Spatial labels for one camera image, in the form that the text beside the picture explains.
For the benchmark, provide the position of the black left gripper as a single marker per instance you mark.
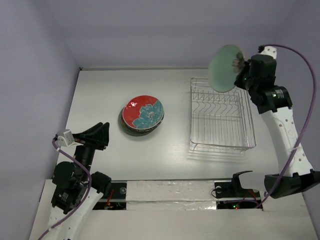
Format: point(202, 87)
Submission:
point(96, 136)

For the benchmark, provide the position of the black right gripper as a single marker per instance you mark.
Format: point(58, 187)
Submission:
point(243, 75)

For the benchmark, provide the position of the green floral plate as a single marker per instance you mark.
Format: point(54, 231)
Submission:
point(224, 67)

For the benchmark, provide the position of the light blue plate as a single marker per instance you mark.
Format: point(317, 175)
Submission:
point(125, 133)

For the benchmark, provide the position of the red and teal plate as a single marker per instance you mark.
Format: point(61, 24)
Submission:
point(143, 112)

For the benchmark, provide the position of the blue white floral plate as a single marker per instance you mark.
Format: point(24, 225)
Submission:
point(141, 131)

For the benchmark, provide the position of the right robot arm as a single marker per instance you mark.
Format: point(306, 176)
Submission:
point(274, 104)

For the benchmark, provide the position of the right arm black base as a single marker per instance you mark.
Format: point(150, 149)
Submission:
point(231, 188)

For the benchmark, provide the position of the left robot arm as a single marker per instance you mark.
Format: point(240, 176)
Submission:
point(77, 190)

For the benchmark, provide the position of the white foam block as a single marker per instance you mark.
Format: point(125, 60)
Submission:
point(170, 195)

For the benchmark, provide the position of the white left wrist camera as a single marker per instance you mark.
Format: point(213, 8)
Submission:
point(65, 138)

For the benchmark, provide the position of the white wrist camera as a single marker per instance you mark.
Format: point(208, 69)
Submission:
point(65, 138)
point(268, 50)

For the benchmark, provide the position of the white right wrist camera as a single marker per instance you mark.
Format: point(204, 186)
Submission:
point(268, 50)

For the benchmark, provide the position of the metal wire dish rack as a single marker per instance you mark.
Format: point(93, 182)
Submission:
point(220, 121)

